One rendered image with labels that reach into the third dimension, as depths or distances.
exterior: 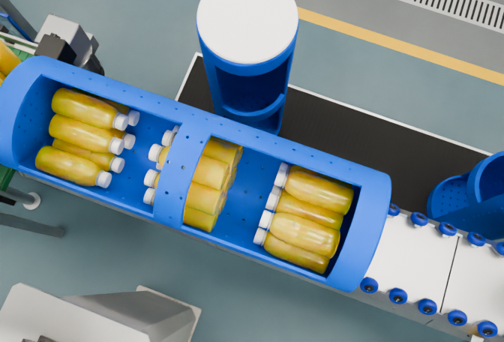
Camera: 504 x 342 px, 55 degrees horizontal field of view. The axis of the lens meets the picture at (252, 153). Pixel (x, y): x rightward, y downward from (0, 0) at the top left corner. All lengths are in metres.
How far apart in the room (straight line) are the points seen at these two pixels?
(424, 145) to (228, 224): 1.26
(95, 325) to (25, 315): 0.15
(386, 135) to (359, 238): 1.27
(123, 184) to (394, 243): 0.73
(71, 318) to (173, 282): 1.15
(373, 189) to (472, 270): 0.46
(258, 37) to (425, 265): 0.74
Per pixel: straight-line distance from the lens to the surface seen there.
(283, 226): 1.09
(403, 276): 1.34
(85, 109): 1.22
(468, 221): 1.90
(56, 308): 1.14
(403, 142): 2.25
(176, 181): 1.02
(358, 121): 2.23
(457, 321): 1.34
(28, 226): 2.07
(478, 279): 1.41
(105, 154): 1.28
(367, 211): 1.01
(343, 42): 2.54
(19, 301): 1.17
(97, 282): 2.31
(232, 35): 1.34
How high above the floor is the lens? 2.21
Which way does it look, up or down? 75 degrees down
